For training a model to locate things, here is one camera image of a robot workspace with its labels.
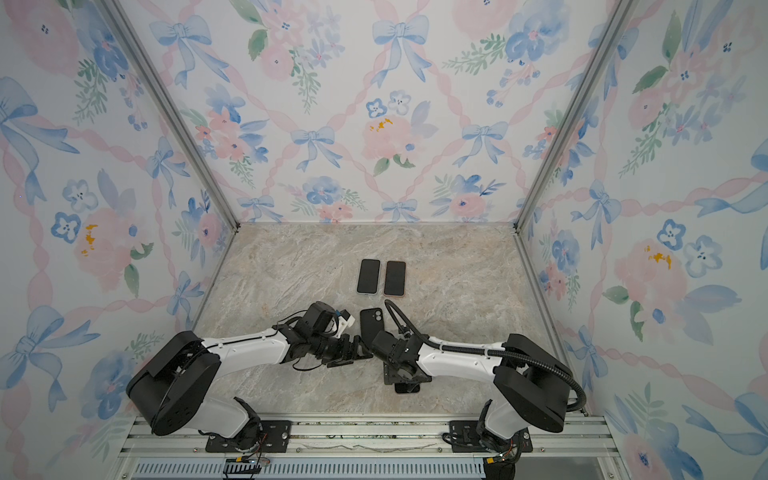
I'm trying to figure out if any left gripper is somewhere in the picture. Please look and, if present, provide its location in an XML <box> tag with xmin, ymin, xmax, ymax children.
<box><xmin>311</xmin><ymin>333</ymin><xmax>374</xmax><ymax>368</ymax></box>

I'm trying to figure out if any black phone case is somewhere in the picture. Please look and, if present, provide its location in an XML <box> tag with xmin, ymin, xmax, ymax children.
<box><xmin>359</xmin><ymin>308</ymin><xmax>384</xmax><ymax>357</ymax></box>

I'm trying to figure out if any pink phone case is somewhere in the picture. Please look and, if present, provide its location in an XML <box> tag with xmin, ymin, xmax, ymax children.
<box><xmin>383</xmin><ymin>260</ymin><xmax>407</xmax><ymax>297</ymax></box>

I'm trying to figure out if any light blue phone case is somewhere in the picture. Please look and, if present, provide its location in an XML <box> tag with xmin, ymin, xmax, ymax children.
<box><xmin>356</xmin><ymin>258</ymin><xmax>382</xmax><ymax>295</ymax></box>

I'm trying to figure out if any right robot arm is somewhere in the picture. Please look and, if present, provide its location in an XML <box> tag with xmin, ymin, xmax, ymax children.
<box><xmin>366</xmin><ymin>331</ymin><xmax>587</xmax><ymax>453</ymax></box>

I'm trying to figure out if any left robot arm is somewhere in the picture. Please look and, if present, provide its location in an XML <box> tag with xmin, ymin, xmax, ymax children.
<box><xmin>126</xmin><ymin>302</ymin><xmax>372</xmax><ymax>452</ymax></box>

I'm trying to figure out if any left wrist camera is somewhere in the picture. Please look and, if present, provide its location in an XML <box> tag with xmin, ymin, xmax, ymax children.
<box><xmin>331</xmin><ymin>310</ymin><xmax>356</xmax><ymax>338</ymax></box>

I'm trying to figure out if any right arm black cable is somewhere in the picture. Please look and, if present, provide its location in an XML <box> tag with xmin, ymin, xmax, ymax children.
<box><xmin>383</xmin><ymin>298</ymin><xmax>588</xmax><ymax>413</ymax></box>

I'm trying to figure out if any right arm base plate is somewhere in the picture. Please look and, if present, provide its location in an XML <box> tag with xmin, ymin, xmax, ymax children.
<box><xmin>441</xmin><ymin>420</ymin><xmax>533</xmax><ymax>455</ymax></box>

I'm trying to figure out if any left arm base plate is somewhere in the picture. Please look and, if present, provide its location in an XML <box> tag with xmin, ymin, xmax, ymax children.
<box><xmin>205</xmin><ymin>420</ymin><xmax>293</xmax><ymax>454</ymax></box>

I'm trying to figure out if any right corner aluminium post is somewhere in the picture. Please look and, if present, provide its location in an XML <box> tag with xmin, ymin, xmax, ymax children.
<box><xmin>515</xmin><ymin>0</ymin><xmax>636</xmax><ymax>235</ymax></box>

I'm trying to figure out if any corner aluminium post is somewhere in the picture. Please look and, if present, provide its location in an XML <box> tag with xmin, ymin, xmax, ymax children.
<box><xmin>515</xmin><ymin>0</ymin><xmax>636</xmax><ymax>235</ymax></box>
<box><xmin>95</xmin><ymin>1</ymin><xmax>240</xmax><ymax>231</ymax></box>

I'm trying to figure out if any left corner aluminium post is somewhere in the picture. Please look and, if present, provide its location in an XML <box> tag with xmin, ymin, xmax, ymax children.
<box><xmin>95</xmin><ymin>1</ymin><xmax>240</xmax><ymax>231</ymax></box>

